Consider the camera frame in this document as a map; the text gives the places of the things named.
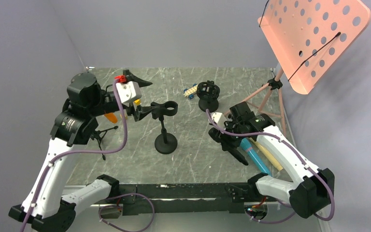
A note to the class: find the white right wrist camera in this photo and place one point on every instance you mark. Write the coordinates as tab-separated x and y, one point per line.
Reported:
219	119

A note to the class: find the black tripod shock-mount stand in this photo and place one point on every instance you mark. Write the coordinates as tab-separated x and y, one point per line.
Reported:
99	135

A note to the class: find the black shock-mount round stand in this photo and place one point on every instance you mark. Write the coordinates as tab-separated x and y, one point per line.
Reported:
208	93

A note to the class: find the pink perforated music stand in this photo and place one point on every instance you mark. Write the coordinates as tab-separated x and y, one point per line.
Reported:
308	37

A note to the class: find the orange microphone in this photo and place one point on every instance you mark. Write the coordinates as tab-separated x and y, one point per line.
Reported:
111	117

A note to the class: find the black round-base tall stand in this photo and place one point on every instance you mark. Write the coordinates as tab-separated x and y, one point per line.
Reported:
165	143

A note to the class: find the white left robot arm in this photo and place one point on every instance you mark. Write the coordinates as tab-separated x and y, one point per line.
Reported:
46	209

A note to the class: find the blue microphone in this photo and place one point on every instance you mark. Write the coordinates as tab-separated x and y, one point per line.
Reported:
247	147

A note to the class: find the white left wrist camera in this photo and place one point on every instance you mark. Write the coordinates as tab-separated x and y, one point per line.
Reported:
129	92

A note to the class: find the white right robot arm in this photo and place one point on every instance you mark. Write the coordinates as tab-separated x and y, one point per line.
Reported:
310	190

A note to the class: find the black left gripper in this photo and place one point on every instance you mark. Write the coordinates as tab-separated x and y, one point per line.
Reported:
140	111

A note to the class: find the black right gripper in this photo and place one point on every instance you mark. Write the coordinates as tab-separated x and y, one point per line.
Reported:
225	141

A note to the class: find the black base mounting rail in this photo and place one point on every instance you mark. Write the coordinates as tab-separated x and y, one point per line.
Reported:
186	198

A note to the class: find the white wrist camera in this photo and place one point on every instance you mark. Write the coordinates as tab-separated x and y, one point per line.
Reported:
129	92
219	119

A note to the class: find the cream blue toy brick car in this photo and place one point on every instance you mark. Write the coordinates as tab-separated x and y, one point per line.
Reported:
190	92

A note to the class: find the cream yellow microphone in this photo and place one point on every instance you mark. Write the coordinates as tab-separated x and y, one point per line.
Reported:
268	155

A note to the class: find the black microphone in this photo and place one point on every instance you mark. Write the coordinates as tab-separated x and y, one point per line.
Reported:
237	155

